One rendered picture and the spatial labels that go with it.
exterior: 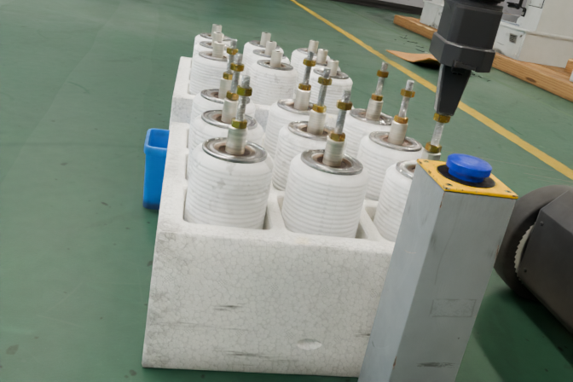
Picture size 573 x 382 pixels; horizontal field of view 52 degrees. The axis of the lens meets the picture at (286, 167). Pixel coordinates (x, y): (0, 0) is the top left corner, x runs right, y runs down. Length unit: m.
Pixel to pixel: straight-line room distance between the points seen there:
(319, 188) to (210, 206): 0.12
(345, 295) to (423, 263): 0.18
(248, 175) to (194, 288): 0.14
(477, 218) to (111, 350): 0.45
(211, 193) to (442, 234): 0.26
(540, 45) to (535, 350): 3.21
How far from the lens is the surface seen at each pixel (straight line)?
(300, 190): 0.68
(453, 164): 0.55
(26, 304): 0.84
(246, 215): 0.67
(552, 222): 0.97
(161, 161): 1.06
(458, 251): 0.56
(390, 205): 0.73
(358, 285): 0.70
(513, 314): 1.04
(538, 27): 4.03
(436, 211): 0.53
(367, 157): 0.82
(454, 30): 0.67
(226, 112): 0.79
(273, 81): 1.18
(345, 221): 0.69
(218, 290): 0.68
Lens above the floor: 0.48
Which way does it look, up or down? 20 degrees down
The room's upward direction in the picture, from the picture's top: 11 degrees clockwise
